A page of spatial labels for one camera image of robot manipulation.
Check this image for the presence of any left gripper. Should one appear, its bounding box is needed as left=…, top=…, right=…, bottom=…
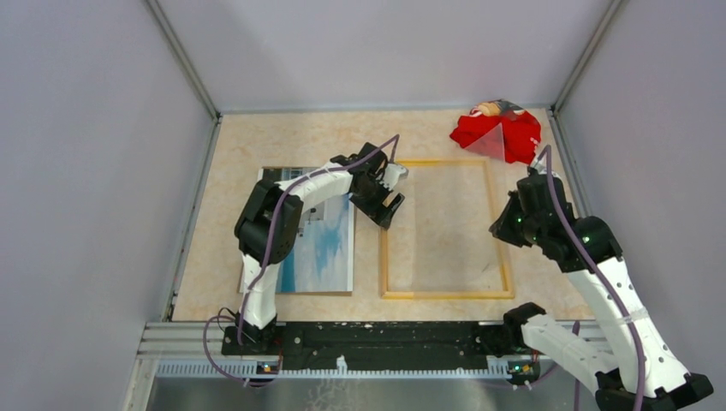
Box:
left=350, top=173, right=404, bottom=229

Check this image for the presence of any building photo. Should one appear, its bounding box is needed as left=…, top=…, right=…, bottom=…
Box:
left=234, top=167, right=354, bottom=295

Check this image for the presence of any yellow wooden picture frame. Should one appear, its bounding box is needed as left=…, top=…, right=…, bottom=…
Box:
left=378, top=158, right=515, bottom=301

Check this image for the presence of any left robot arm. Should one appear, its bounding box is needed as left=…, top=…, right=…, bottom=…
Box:
left=233, top=142, right=409, bottom=354

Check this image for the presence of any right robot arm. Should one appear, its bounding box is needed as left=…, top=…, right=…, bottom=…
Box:
left=490, top=170, right=714, bottom=410

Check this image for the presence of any red cloth doll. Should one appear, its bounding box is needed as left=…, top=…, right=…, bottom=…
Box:
left=449, top=99, right=542, bottom=164

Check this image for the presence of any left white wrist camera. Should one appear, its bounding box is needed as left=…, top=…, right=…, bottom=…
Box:
left=382, top=163, right=409, bottom=191

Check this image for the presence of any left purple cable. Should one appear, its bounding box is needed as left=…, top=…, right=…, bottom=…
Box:
left=202, top=134, right=401, bottom=389

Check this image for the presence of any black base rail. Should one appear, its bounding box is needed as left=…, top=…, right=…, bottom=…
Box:
left=221, top=321, right=544, bottom=373

